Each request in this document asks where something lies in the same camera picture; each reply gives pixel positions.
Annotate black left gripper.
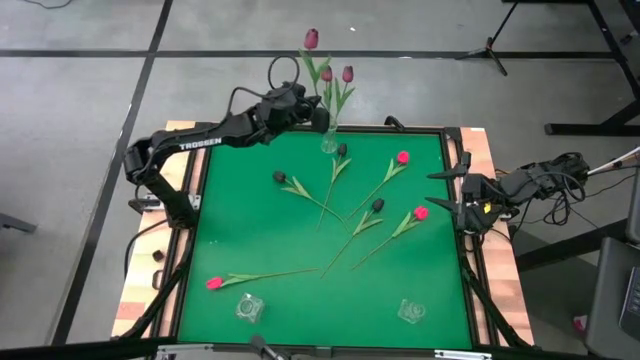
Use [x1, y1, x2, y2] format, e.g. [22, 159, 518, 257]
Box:
[259, 83, 323, 136]

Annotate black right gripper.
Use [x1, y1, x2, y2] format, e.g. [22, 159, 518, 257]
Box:
[424, 166, 501, 234]

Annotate pink artificial tulip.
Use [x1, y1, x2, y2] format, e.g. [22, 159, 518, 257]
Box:
[347, 150, 411, 220]
[205, 267, 321, 292]
[349, 205, 430, 272]

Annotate black artificial tulip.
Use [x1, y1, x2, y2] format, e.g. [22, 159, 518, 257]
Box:
[319, 198, 386, 280]
[315, 143, 353, 232]
[272, 170, 351, 235]

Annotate tall clear glass vase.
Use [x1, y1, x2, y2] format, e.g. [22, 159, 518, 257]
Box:
[320, 117, 340, 155]

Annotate square clear glass vase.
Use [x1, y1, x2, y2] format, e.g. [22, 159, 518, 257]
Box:
[234, 292, 266, 325]
[397, 298, 427, 325]

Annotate black tripod stand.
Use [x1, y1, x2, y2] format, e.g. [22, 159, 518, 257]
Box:
[454, 0, 521, 77]

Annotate grey pole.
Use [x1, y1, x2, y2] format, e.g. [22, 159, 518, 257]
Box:
[587, 147, 640, 176]

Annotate green table mat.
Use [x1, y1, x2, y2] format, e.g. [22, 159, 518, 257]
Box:
[177, 130, 474, 350]

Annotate grey chair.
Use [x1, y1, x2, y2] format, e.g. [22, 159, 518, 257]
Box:
[584, 237, 640, 360]

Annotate black furniture foot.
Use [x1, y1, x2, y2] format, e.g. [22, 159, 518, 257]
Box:
[0, 212, 39, 235]

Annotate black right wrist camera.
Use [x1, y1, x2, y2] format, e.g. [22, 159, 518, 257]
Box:
[463, 178, 495, 200]

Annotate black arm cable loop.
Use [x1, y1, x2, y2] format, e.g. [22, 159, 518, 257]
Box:
[267, 54, 301, 91]

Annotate black cable bundle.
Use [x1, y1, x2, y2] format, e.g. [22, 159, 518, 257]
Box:
[542, 172, 624, 229]

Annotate black desk frame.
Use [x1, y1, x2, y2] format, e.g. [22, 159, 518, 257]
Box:
[544, 0, 640, 137]

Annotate black table frame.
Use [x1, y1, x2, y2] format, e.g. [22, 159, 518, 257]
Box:
[149, 121, 501, 360]

